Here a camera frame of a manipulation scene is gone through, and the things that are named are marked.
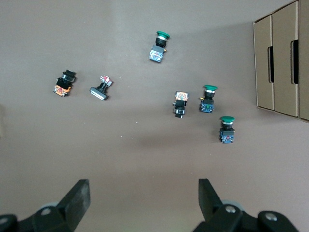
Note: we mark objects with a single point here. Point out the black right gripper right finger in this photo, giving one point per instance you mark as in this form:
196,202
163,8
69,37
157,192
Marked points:
207,203

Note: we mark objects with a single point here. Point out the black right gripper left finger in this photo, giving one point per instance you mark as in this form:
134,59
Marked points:
77,203

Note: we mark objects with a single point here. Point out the green mushroom push button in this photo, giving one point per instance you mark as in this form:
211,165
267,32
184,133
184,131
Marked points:
208,100
227,131
158,49

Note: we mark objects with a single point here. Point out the brown cardboard box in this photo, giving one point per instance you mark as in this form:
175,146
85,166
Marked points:
283,72
263,67
304,72

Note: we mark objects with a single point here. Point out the beige black switch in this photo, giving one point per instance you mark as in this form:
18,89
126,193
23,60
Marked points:
180,104

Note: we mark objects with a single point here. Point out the black switch red tip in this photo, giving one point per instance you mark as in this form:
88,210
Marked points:
100,93

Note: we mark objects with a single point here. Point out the black selector switch orange block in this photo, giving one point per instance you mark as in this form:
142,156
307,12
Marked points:
64,84

